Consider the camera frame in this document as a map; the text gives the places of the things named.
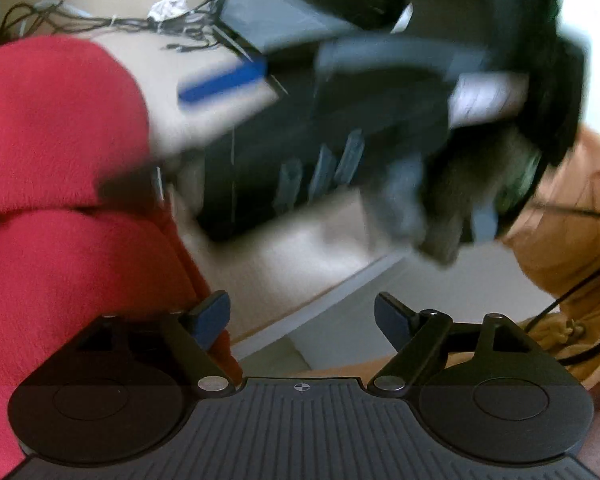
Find red fleece garment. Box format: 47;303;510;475
0;34;244;480

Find crumpled white tissue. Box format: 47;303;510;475
147;0;189;22

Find orange brown hoodie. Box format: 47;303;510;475
499;123;600;396

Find black tangled cables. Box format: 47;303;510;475
0;0;242;54

